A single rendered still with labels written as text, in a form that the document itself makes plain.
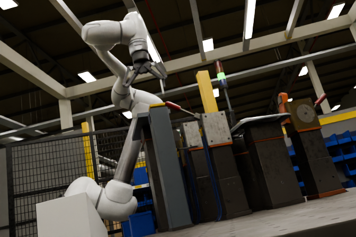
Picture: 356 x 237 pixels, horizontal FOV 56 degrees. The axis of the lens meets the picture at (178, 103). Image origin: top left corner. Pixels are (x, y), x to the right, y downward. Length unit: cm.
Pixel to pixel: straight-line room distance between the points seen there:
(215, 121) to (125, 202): 90
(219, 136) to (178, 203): 27
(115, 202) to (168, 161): 76
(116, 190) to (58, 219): 33
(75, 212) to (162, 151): 70
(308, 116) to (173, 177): 55
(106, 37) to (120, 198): 88
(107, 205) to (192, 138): 71
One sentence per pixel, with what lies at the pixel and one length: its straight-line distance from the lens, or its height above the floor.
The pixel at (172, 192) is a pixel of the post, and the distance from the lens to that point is 120.
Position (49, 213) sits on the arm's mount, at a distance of 184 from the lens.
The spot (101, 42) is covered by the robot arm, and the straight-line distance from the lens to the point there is 154.
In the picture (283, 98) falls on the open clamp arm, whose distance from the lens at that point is 135.
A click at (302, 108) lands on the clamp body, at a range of 134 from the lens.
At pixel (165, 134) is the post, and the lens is 124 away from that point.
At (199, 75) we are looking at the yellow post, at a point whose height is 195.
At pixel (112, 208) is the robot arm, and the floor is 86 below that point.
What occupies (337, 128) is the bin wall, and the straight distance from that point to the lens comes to 411.
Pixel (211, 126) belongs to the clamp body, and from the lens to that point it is 118.
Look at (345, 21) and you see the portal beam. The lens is 670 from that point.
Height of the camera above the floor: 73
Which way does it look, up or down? 19 degrees up
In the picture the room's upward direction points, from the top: 13 degrees counter-clockwise
